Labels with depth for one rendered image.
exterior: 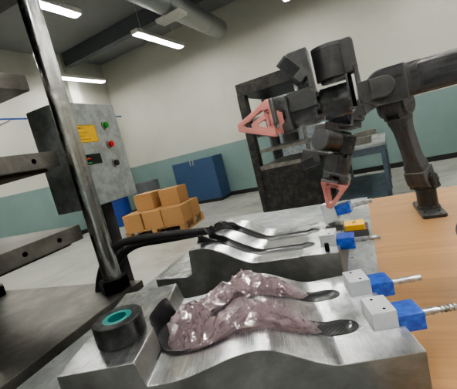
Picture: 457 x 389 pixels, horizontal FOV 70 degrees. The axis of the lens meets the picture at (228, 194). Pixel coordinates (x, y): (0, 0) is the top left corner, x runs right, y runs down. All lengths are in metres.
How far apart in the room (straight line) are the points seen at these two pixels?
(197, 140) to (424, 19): 5.32
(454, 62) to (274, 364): 0.53
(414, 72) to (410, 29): 6.85
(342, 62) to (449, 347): 0.48
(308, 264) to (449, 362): 0.32
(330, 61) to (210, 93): 7.74
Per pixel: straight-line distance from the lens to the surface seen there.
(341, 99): 0.62
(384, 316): 0.55
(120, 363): 0.54
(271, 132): 0.60
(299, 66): 0.64
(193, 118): 8.57
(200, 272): 0.88
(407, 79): 0.63
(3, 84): 1.21
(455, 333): 0.67
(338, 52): 0.64
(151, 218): 5.78
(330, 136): 0.87
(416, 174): 1.23
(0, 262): 1.04
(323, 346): 0.53
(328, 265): 0.77
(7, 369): 1.02
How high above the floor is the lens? 1.16
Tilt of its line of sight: 8 degrees down
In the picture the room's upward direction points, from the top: 14 degrees counter-clockwise
